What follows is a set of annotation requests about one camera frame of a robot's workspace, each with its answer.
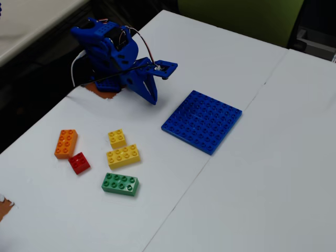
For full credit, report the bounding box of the white cable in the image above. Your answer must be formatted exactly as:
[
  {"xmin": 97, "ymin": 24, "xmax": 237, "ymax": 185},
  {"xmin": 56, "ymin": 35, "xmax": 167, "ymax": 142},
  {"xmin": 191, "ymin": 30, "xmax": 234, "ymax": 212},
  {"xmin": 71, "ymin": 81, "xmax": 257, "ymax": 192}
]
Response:
[{"xmin": 70, "ymin": 51, "xmax": 87, "ymax": 89}]

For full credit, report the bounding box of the orange 2x4 block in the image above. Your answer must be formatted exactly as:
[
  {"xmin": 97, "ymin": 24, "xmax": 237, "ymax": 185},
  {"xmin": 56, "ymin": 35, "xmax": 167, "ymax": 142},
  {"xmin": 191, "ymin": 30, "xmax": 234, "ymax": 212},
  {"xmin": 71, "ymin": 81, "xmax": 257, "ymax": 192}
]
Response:
[{"xmin": 54, "ymin": 129, "xmax": 79, "ymax": 160}]

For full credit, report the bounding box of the thin servo wire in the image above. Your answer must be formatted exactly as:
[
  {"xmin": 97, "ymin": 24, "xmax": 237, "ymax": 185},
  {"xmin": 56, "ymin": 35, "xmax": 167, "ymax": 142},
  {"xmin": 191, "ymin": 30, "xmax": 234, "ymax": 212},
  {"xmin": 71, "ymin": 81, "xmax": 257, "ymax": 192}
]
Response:
[{"xmin": 119, "ymin": 25, "xmax": 161, "ymax": 70}]

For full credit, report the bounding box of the green 2x4 block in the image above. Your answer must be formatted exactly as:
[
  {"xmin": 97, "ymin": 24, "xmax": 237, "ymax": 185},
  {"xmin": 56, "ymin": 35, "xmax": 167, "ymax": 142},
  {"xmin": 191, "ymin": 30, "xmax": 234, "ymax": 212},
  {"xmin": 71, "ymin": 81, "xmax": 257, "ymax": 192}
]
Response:
[{"xmin": 101, "ymin": 172, "xmax": 140, "ymax": 197}]

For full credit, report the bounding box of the yellow 2x4 block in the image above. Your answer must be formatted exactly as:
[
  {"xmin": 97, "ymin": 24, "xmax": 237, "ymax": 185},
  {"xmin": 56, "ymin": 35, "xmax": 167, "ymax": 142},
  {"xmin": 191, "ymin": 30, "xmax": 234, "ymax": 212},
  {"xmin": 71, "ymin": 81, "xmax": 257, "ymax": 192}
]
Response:
[{"xmin": 106, "ymin": 143, "xmax": 141, "ymax": 170}]

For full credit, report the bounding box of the gray metal box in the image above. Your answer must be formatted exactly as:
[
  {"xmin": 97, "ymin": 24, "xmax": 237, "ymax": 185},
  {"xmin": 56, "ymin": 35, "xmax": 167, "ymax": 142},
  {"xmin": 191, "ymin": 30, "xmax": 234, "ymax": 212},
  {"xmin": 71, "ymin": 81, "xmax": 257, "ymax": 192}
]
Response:
[{"xmin": 296, "ymin": 26, "xmax": 336, "ymax": 64}]

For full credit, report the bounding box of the yellow 2x2 block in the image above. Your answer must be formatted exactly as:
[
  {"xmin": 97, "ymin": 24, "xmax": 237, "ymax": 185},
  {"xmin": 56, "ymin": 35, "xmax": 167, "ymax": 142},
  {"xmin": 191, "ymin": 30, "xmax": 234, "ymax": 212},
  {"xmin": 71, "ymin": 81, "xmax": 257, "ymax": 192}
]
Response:
[{"xmin": 107, "ymin": 128, "xmax": 127, "ymax": 150}]

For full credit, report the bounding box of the red 2x2 block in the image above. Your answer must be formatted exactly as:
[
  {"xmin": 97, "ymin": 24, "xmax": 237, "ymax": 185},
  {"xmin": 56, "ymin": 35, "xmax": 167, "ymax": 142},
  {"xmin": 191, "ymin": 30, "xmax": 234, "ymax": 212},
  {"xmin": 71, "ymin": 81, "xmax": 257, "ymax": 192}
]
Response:
[{"xmin": 68, "ymin": 152, "xmax": 91, "ymax": 175}]

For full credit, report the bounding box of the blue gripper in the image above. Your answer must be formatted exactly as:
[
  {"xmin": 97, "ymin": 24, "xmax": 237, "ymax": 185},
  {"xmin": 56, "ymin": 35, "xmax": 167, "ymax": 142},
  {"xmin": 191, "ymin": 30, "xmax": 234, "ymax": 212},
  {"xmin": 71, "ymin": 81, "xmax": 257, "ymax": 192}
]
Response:
[{"xmin": 110, "ymin": 36, "xmax": 159, "ymax": 106}]

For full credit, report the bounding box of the white desk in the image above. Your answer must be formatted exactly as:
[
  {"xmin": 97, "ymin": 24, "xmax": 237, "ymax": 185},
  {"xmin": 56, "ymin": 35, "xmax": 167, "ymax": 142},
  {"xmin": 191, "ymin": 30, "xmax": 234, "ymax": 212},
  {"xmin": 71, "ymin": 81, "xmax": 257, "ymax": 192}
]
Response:
[{"xmin": 0, "ymin": 0, "xmax": 91, "ymax": 68}]

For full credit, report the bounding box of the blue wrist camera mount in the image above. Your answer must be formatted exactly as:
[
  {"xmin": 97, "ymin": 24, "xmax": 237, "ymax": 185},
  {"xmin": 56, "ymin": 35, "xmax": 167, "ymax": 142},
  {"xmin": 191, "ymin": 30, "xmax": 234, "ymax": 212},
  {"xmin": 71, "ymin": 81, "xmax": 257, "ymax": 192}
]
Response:
[{"xmin": 151, "ymin": 59, "xmax": 179, "ymax": 80}]

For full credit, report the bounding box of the blue 8x8 base plate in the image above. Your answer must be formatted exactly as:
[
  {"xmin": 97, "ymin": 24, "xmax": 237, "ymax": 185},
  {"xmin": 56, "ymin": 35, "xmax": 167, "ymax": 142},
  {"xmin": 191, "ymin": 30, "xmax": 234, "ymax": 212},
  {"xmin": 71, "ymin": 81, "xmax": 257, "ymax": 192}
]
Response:
[{"xmin": 161, "ymin": 90, "xmax": 243, "ymax": 156}]

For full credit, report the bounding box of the white board sheet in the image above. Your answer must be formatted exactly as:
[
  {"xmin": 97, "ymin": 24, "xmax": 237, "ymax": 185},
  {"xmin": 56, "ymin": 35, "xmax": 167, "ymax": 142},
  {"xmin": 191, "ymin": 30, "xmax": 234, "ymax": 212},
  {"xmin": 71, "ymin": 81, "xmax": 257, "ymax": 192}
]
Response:
[
  {"xmin": 0, "ymin": 9, "xmax": 289, "ymax": 252},
  {"xmin": 144, "ymin": 48, "xmax": 336, "ymax": 252}
]

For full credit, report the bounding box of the black cable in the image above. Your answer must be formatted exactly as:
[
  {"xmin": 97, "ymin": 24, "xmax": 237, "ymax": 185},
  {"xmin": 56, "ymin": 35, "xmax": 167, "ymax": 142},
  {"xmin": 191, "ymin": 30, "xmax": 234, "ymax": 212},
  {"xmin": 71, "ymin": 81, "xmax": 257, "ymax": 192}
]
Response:
[{"xmin": 80, "ymin": 62, "xmax": 157, "ymax": 87}]

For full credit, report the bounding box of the green chair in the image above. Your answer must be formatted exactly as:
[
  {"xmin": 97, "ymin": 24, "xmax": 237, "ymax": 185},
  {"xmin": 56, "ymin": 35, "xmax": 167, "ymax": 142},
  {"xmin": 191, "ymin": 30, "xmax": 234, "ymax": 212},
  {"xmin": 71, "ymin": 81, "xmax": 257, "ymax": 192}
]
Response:
[{"xmin": 177, "ymin": 0, "xmax": 305, "ymax": 49}]

